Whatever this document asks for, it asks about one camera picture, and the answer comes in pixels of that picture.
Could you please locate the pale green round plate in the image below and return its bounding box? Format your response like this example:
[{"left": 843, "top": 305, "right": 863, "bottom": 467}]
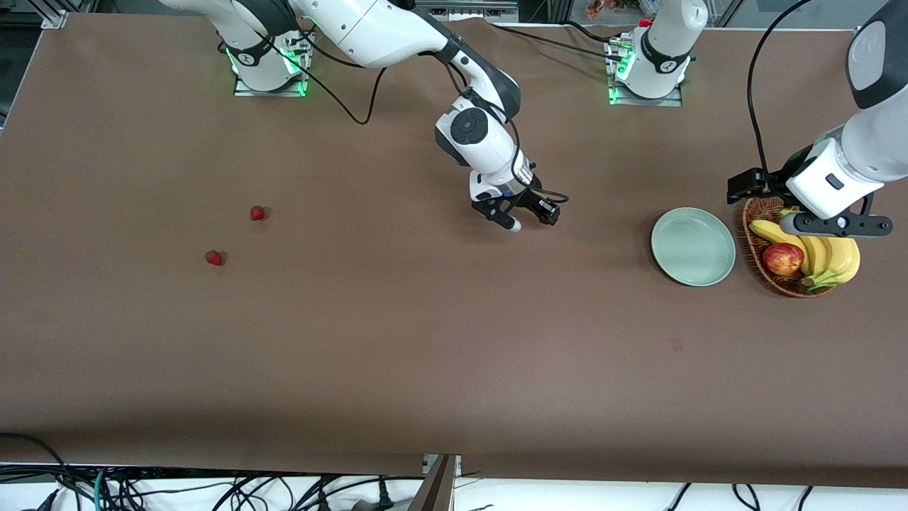
[{"left": 650, "top": 207, "right": 737, "bottom": 287}]

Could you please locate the brown wicker basket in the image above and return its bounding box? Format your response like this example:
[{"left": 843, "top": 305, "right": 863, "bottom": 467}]
[{"left": 742, "top": 196, "right": 841, "bottom": 299}]

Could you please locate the red apple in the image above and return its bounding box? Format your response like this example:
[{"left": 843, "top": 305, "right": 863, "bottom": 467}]
[{"left": 762, "top": 242, "right": 806, "bottom": 278}]

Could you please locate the yellow banana bunch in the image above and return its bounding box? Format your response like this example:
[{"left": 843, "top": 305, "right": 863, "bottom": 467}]
[{"left": 749, "top": 208, "right": 861, "bottom": 292}]

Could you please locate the brown table cover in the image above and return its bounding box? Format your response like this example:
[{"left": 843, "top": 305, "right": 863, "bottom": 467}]
[{"left": 0, "top": 13, "right": 908, "bottom": 490}]

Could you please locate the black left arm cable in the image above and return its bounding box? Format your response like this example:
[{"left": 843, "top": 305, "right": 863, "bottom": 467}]
[{"left": 746, "top": 0, "right": 813, "bottom": 175}]

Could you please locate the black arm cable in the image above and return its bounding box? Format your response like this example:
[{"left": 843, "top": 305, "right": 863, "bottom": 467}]
[
  {"left": 746, "top": 0, "right": 813, "bottom": 175},
  {"left": 287, "top": 28, "right": 570, "bottom": 207}
]

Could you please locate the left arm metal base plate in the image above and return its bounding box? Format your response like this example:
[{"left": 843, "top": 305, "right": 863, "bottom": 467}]
[{"left": 608, "top": 39, "right": 684, "bottom": 108}]

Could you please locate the long black table cable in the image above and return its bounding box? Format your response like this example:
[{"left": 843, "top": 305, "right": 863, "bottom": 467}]
[{"left": 489, "top": 20, "right": 629, "bottom": 65}]

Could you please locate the short black table cable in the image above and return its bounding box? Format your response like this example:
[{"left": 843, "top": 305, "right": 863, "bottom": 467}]
[{"left": 564, "top": 20, "right": 612, "bottom": 45}]

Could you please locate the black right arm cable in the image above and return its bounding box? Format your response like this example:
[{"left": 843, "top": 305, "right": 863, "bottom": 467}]
[{"left": 287, "top": 28, "right": 570, "bottom": 207}]

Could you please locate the aluminium frame rail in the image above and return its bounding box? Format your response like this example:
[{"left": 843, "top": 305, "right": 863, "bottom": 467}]
[{"left": 415, "top": 0, "right": 519, "bottom": 16}]

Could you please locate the grey metal post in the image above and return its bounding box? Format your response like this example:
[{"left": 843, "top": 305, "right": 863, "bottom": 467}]
[{"left": 408, "top": 454, "right": 462, "bottom": 511}]

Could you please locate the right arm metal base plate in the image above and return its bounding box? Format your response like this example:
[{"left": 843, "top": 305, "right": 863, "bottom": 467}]
[{"left": 233, "top": 28, "right": 308, "bottom": 98}]

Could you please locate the black looped floor cable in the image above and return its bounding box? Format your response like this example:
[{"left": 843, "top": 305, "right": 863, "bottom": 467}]
[{"left": 0, "top": 432, "right": 79, "bottom": 511}]

